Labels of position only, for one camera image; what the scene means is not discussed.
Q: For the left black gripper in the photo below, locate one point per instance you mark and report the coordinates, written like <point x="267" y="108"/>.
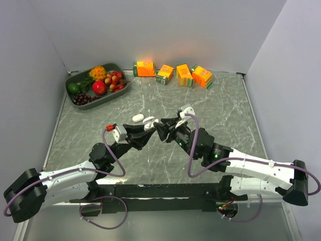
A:
<point x="137" y="137"/>

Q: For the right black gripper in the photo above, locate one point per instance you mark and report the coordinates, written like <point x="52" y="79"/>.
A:
<point x="162" y="129"/>

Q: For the white oval earbud case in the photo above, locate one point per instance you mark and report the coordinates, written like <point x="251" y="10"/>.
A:
<point x="138" y="118"/>

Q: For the white square charging case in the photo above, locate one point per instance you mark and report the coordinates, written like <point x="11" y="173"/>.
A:
<point x="149" y="122"/>

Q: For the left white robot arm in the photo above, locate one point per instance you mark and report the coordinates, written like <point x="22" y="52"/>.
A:
<point x="33" y="190"/>

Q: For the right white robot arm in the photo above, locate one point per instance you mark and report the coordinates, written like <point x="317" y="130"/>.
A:
<point x="252" y="175"/>

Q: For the orange green box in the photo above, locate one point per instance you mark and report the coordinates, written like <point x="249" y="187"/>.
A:
<point x="184" y="76"/>
<point x="144" y="69"/>
<point x="164" y="75"/>
<point x="202" y="76"/>

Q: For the red cherry bunch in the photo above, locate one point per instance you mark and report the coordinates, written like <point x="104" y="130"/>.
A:
<point x="115" y="81"/>

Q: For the red pomegranate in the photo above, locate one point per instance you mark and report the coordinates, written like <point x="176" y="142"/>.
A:
<point x="99" y="87"/>

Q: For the dark grape bunch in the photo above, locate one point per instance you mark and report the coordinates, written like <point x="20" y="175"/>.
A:
<point x="83" y="99"/>

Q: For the green leafy sprig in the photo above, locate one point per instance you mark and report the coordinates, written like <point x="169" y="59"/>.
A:
<point x="85" y="84"/>

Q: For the orange spiky fruit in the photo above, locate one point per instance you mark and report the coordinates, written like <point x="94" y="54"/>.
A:
<point x="98" y="73"/>

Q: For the green lime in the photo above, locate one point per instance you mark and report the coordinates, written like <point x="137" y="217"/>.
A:
<point x="73" y="88"/>

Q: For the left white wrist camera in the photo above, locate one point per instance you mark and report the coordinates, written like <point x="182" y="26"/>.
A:
<point x="119" y="133"/>

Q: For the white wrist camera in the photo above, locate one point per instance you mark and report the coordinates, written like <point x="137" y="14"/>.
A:
<point x="119" y="133"/>
<point x="184" y="114"/>

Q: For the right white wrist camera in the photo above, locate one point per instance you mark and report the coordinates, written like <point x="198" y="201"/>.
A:
<point x="184" y="114"/>

